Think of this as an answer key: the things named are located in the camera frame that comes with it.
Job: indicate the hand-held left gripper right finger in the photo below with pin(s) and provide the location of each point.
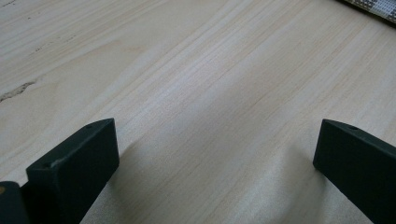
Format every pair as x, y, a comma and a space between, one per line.
358, 165

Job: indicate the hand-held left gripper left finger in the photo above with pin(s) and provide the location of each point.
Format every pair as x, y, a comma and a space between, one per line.
74, 169

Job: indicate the striped woven placemat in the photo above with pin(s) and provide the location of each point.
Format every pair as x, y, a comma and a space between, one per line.
378, 6

